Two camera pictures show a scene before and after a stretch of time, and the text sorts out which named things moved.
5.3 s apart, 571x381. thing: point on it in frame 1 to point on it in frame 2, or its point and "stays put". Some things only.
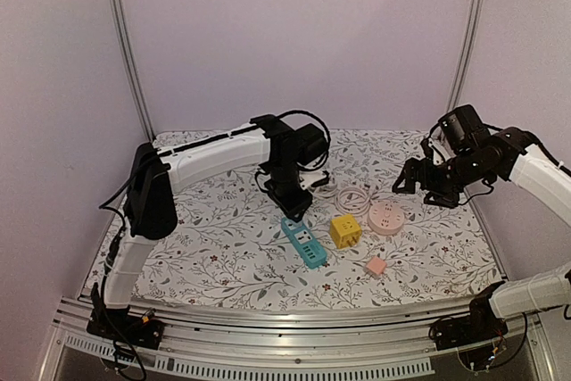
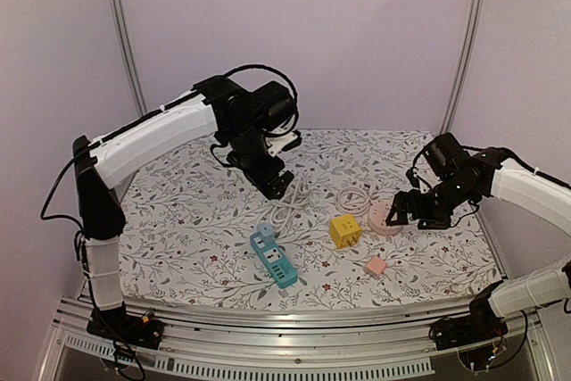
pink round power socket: [385, 218] stays put
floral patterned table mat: [364, 244] stays put
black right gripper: [428, 177] to [413, 203]
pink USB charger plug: [376, 265] stays put
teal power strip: [313, 254] to [270, 254]
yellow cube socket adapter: [345, 231] stays put
